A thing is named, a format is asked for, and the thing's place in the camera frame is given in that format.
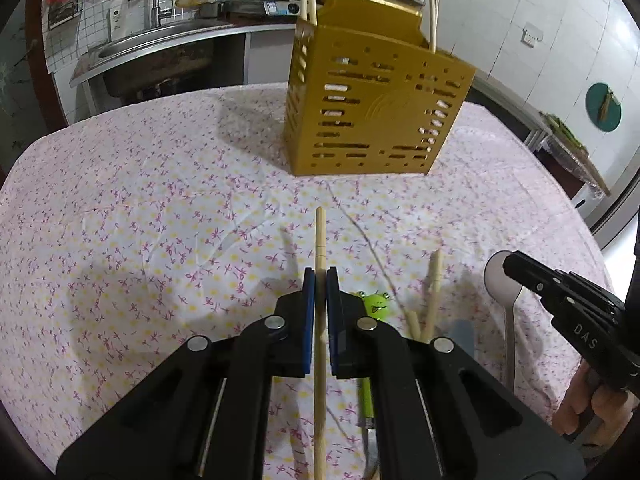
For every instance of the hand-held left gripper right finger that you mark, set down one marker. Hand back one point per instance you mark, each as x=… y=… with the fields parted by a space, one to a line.
x=333 y=320

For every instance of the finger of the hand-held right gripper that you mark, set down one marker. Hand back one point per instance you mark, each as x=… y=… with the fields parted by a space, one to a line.
x=542 y=287
x=585 y=292

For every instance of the white soap bottle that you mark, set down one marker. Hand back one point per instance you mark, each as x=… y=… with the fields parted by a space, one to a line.
x=117 y=20

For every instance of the long metal spoon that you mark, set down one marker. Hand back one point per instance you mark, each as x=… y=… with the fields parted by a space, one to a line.
x=497 y=282

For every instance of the stainless steel sink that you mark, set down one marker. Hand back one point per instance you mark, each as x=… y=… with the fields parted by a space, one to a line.
x=165 y=50

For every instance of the kitchen counter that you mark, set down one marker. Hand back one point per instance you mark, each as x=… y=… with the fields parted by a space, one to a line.
x=505 y=100

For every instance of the yellow perforated utensil holder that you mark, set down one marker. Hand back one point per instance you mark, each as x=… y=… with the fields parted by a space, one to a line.
x=380 y=85

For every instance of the green round hanging board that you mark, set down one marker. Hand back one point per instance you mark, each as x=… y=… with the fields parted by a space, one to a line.
x=597 y=110

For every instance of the brown door with frosted glass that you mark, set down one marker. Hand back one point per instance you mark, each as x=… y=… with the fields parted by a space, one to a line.
x=30 y=60

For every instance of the gas stove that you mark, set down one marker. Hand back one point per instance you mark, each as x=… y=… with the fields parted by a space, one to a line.
x=260 y=5

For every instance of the plastic-covered side table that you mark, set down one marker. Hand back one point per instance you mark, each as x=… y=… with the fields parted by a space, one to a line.
x=575 y=155

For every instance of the floral tablecloth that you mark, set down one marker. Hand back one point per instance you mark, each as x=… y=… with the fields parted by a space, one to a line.
x=150 y=220

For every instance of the light blue plastic spoon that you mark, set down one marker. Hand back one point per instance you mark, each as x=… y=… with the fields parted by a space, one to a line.
x=462 y=337

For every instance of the white wall socket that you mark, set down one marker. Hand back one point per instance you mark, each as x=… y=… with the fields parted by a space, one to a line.
x=532 y=34

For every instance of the person's right hand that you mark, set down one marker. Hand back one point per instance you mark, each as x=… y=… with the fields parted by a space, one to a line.
x=607 y=412

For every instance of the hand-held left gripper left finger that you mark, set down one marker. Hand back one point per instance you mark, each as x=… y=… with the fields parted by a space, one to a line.
x=309 y=320

